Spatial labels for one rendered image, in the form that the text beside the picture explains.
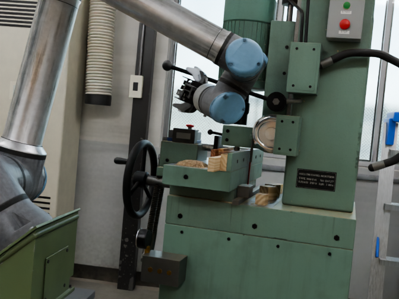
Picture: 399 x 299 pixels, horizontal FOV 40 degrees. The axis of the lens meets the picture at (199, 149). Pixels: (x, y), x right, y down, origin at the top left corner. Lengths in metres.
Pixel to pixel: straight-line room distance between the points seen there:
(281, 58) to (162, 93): 1.55
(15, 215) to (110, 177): 1.99
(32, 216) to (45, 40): 0.49
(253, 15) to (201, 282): 0.86
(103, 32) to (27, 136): 1.71
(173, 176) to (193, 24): 0.50
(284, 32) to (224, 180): 0.53
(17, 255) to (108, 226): 2.11
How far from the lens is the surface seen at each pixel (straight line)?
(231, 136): 1.83
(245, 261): 1.68
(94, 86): 3.16
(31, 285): 1.30
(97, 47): 3.18
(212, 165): 1.53
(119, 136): 3.30
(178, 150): 1.86
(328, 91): 1.72
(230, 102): 1.44
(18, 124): 1.56
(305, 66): 1.65
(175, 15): 1.36
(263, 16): 1.82
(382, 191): 2.58
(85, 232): 3.42
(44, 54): 1.56
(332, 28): 1.68
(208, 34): 1.34
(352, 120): 1.72
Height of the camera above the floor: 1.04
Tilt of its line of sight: 3 degrees down
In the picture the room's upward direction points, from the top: 5 degrees clockwise
